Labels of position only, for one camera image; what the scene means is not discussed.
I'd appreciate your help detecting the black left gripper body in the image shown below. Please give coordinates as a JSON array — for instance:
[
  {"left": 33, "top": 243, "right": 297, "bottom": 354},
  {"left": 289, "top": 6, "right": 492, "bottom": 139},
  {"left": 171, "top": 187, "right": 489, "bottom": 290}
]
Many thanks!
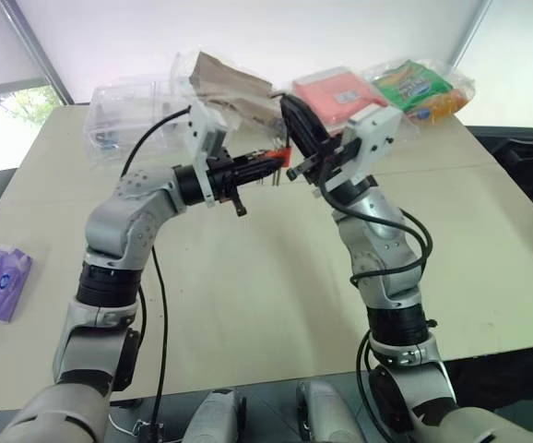
[{"left": 206, "top": 146, "right": 250, "bottom": 219}]

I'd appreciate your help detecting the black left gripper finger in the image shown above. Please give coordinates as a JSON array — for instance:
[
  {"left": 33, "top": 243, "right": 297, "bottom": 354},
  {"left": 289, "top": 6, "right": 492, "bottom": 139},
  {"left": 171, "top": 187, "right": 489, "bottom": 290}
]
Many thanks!
[
  {"left": 232, "top": 151, "right": 291, "bottom": 170},
  {"left": 232, "top": 164, "right": 284, "bottom": 186}
]

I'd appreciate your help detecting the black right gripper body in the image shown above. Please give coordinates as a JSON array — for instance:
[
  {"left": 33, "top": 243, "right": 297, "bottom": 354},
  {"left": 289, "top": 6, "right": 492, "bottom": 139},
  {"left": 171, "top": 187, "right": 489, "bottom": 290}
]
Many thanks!
[{"left": 285, "top": 136, "right": 363, "bottom": 186}]

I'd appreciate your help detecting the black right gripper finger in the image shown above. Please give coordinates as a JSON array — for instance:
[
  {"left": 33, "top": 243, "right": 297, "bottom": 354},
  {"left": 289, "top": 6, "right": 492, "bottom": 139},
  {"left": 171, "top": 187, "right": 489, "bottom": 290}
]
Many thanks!
[
  {"left": 285, "top": 93, "right": 342, "bottom": 152},
  {"left": 278, "top": 95, "right": 326, "bottom": 162}
]

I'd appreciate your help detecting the red hex key holder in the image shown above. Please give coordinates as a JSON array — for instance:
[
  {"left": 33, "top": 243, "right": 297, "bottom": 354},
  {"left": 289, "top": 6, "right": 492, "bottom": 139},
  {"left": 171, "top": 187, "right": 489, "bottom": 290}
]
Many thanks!
[{"left": 266, "top": 145, "right": 293, "bottom": 168}]

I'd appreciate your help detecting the pink cloth package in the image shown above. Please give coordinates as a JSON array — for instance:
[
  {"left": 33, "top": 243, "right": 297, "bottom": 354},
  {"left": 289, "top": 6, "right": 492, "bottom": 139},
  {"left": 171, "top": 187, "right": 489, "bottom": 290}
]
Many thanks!
[{"left": 290, "top": 66, "right": 390, "bottom": 138}]

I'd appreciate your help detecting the plastic wrapped brown paper bag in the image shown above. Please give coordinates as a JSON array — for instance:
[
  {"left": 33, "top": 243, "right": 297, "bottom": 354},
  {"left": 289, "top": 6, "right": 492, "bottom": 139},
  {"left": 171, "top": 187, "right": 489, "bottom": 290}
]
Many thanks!
[{"left": 169, "top": 49, "right": 290, "bottom": 145}]

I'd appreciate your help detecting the green orange sponge package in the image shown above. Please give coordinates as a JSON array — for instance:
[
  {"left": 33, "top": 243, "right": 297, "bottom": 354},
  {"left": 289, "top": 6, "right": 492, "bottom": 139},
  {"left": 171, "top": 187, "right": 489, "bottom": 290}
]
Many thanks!
[{"left": 361, "top": 57, "right": 478, "bottom": 128}]

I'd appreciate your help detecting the clear plastic container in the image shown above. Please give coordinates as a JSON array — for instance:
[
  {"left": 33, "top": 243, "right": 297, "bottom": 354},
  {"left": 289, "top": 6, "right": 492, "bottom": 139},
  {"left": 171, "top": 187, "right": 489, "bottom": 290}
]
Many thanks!
[{"left": 84, "top": 76, "right": 190, "bottom": 165}]

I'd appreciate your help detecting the black bulky object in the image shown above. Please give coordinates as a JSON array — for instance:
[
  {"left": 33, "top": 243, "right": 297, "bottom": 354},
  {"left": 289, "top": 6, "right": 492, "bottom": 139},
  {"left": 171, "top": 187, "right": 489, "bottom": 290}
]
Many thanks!
[{"left": 471, "top": 125, "right": 533, "bottom": 265}]

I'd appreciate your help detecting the silver rounded shape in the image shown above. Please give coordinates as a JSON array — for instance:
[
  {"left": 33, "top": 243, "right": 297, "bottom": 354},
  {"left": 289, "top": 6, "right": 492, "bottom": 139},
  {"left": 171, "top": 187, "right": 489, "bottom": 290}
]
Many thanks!
[
  {"left": 187, "top": 389, "right": 250, "bottom": 443},
  {"left": 295, "top": 379, "right": 365, "bottom": 443}
]

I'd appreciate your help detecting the small metal clip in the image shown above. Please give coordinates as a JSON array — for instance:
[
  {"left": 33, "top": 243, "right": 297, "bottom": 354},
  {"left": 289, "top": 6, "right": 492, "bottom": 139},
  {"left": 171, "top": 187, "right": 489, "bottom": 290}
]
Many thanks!
[{"left": 134, "top": 416, "right": 166, "bottom": 438}]

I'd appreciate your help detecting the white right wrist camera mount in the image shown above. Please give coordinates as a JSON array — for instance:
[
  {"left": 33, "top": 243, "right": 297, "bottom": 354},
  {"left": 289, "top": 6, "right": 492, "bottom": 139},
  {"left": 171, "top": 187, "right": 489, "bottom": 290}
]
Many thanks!
[{"left": 324, "top": 104, "right": 405, "bottom": 195}]

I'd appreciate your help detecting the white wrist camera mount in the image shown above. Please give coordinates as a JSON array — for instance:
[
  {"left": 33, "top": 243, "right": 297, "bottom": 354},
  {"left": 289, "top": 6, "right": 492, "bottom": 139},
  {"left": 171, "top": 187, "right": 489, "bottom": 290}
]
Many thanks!
[
  {"left": 183, "top": 102, "right": 228, "bottom": 208},
  {"left": 324, "top": 104, "right": 405, "bottom": 195}
]

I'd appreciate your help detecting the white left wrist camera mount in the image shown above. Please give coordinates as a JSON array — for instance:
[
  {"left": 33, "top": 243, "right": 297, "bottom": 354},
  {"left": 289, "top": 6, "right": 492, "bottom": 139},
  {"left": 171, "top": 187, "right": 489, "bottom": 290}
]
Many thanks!
[{"left": 183, "top": 102, "right": 228, "bottom": 208}]

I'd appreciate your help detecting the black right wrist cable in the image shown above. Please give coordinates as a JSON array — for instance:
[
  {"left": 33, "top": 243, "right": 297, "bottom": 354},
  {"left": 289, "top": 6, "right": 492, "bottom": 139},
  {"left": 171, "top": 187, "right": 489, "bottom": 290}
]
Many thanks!
[{"left": 317, "top": 161, "right": 435, "bottom": 288}]

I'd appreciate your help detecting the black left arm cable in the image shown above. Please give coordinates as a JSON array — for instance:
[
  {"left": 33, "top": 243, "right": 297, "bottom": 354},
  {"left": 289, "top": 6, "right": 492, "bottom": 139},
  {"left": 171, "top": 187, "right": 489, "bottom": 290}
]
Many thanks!
[{"left": 121, "top": 104, "right": 193, "bottom": 443}]

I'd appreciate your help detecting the black left elbow cable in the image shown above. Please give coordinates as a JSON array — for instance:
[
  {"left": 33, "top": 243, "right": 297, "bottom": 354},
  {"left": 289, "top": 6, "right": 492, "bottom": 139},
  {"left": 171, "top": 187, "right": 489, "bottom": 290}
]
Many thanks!
[{"left": 136, "top": 284, "right": 149, "bottom": 341}]

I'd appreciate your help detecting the black elbow cable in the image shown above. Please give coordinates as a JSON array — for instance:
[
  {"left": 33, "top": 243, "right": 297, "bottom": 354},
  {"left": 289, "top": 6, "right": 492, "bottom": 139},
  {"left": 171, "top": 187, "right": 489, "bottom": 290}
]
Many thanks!
[
  {"left": 136, "top": 284, "right": 149, "bottom": 341},
  {"left": 354, "top": 328, "right": 390, "bottom": 419}
]

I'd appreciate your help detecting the black right elbow cable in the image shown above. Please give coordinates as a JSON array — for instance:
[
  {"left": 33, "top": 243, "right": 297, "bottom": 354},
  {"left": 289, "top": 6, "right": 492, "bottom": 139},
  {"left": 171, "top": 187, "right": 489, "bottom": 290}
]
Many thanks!
[{"left": 354, "top": 328, "right": 390, "bottom": 419}]

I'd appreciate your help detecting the grey window frame bar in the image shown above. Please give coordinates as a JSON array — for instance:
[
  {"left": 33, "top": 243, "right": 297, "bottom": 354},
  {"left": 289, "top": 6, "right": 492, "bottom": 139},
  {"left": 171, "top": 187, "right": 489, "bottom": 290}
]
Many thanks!
[{"left": 6, "top": 0, "right": 73, "bottom": 108}]

